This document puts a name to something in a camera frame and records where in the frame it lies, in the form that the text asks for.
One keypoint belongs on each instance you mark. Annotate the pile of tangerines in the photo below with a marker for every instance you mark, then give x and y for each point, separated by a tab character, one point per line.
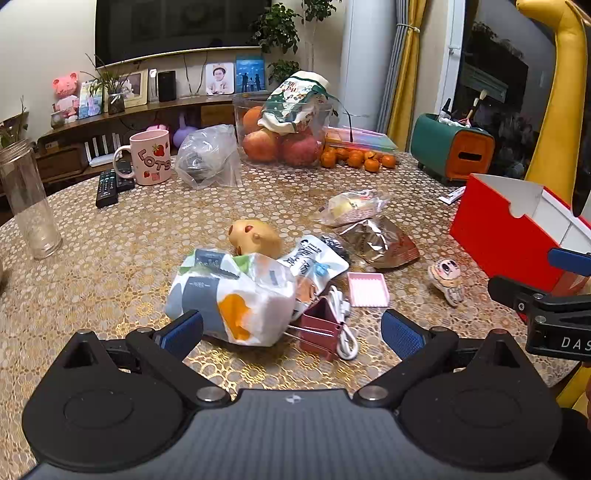
355	159

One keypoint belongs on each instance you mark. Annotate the cartoon figure charm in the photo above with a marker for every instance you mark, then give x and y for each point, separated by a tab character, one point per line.
445	277

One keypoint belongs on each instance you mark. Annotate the makeup brush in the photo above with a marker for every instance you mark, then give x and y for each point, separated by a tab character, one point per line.
475	106

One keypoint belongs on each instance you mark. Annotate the purple toy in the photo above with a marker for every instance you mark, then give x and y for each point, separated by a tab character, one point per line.
184	134

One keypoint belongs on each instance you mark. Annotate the blue family photo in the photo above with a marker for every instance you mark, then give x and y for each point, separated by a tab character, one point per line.
250	74

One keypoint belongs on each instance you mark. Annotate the foil snack packet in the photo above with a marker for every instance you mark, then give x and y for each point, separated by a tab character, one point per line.
383	244

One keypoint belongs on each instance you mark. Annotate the pink note pad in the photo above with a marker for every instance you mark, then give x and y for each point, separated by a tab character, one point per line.
367	290

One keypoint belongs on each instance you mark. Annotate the black speaker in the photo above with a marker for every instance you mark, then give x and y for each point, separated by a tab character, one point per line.
166	86

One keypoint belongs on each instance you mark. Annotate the yellow curtain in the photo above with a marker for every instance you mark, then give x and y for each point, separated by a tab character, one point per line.
411	83

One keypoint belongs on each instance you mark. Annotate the white slim device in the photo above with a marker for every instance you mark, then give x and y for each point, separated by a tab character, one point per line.
153	85

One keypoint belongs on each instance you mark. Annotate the television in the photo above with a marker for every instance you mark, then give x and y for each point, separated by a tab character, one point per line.
184	23

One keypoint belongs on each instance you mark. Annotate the clear bread packet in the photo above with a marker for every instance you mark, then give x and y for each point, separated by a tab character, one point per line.
344	207

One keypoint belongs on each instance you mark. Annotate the maroon binder clip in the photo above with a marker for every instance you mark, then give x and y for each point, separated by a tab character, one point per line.
318	323

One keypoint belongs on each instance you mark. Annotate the red apple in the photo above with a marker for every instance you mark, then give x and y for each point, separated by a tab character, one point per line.
301	150
260	146

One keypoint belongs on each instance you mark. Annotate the brown capybara toy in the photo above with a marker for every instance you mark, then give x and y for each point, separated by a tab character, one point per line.
254	235

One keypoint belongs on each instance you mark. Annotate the clear plastic bag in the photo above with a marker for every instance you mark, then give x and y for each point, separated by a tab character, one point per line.
207	157

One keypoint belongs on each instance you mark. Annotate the wooden TV cabinet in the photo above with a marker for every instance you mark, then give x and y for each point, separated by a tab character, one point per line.
64	161

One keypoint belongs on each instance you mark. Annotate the gold patterned desktop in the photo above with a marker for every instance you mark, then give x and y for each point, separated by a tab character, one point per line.
138	240

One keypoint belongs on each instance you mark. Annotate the pastel flat box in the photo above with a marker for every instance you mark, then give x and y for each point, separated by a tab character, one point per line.
364	138

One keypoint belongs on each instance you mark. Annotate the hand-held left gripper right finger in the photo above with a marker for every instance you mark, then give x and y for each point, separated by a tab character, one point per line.
401	334

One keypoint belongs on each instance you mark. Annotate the pink pig plush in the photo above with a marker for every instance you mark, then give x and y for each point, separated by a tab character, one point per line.
66	94

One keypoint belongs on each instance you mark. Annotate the small dark snack packet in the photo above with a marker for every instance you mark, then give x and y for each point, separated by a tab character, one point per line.
334	245

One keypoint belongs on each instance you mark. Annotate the pink mug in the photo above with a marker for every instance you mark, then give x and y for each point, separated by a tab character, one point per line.
150	157

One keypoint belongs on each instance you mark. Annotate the wooden photo frame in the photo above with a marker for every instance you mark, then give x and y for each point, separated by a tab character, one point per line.
134	87

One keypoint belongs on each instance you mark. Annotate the glass balcony door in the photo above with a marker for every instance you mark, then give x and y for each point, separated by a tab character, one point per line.
498	69

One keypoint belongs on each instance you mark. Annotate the green orange tissue box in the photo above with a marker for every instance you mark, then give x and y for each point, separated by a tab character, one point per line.
429	138

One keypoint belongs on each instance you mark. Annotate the dark dropper bottle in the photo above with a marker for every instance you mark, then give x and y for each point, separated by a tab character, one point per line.
447	108

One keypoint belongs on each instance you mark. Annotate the white standing air conditioner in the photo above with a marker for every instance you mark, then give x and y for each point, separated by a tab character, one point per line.
367	60

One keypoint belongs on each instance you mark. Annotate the black remote control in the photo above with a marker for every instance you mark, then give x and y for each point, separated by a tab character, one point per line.
107	189
124	177

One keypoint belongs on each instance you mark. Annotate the potted grass plant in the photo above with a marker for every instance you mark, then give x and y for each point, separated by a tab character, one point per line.
115	104

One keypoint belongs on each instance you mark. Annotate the glass fruit bowl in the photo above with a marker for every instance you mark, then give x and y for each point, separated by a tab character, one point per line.
237	110

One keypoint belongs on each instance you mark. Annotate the glass jar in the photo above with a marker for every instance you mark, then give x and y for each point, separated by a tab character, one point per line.
27	207

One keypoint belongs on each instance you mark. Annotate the white router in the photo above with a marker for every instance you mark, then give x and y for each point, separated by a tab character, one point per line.
104	150

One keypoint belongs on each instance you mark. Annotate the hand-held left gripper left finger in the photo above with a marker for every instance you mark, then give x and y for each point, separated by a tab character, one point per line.
182	332

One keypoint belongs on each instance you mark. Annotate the small pink toy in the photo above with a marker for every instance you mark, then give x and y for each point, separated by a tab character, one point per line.
156	129

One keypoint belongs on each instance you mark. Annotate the leafy indoor tree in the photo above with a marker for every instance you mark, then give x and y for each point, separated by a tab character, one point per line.
277	32

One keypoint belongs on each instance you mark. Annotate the small white tube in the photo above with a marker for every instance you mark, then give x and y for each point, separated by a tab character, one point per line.
452	196

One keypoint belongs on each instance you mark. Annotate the red cardboard box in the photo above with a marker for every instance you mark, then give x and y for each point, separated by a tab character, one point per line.
489	230

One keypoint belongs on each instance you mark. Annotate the yellow chair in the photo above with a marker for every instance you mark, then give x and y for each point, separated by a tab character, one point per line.
563	115

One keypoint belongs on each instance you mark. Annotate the grey curtain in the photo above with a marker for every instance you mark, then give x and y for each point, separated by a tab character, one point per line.
397	69

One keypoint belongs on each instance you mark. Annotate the white snack pouch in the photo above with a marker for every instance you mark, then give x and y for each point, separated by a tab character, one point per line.
314	265

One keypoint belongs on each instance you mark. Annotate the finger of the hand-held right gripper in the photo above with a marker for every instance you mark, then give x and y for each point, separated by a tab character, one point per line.
570	261
512	293

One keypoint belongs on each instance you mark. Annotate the colourful picture card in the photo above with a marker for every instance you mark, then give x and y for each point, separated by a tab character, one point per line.
90	99

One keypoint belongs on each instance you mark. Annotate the baby portrait photo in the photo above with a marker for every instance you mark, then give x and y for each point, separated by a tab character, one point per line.
218	78

